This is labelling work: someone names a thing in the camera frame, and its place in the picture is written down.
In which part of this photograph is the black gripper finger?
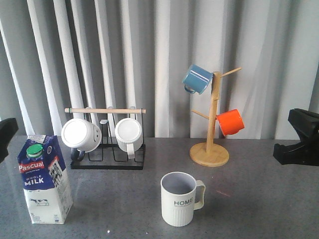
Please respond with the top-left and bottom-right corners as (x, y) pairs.
(0, 118), (18, 162)
(273, 142), (319, 166)
(288, 108), (319, 144)

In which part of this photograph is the Pascual whole milk carton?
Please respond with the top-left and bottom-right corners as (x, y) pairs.
(17, 135), (73, 224)

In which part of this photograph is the white HOME mug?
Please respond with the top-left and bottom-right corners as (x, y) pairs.
(160, 172), (206, 227)

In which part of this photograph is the white smooth mug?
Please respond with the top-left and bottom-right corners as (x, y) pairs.
(61, 119), (102, 152)

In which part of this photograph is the orange enamel mug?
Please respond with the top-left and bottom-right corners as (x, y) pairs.
(216, 109), (245, 136)

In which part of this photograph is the grey white curtain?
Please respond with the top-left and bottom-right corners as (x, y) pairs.
(0, 0), (319, 139)

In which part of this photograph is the wooden mug tree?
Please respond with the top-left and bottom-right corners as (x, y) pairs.
(189, 67), (242, 167)

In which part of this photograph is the blue enamel mug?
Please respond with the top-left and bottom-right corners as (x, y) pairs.
(182, 64), (213, 95)

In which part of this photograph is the white ribbed mug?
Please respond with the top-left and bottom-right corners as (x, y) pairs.
(115, 118), (143, 159)

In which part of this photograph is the black wire mug rack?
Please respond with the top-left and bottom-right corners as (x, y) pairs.
(65, 108), (146, 170)

